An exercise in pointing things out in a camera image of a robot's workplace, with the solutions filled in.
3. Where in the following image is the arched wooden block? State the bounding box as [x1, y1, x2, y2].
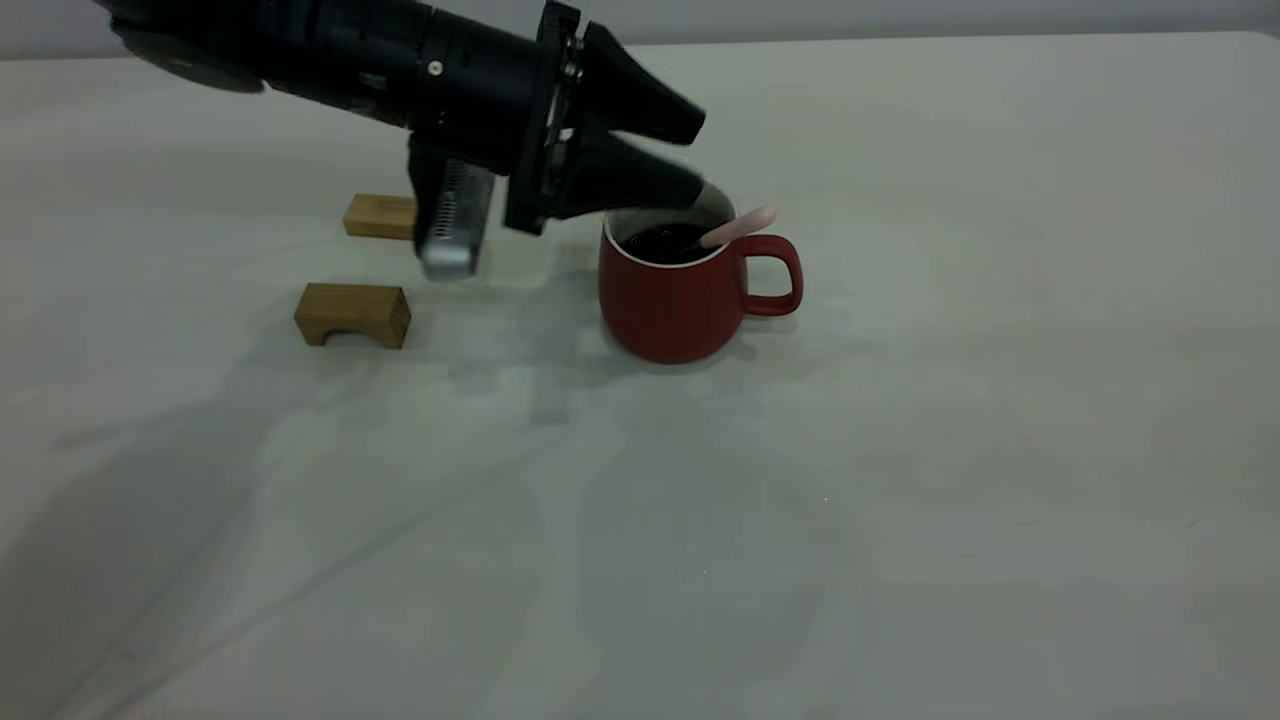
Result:
[294, 282, 413, 351]

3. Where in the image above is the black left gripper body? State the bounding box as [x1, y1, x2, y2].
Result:
[408, 0, 587, 238]

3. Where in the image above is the flat wooden block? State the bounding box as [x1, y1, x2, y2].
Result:
[343, 194, 419, 241]

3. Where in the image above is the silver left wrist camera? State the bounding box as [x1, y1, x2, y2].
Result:
[413, 158, 496, 282]

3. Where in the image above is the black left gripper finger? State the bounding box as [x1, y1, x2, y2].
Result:
[578, 22, 707, 147]
[550, 128, 707, 223]

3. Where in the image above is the red ceramic mug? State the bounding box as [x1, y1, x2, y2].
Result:
[598, 195, 804, 365]

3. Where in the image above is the pink handled metal spoon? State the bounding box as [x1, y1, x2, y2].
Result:
[700, 205, 779, 249]

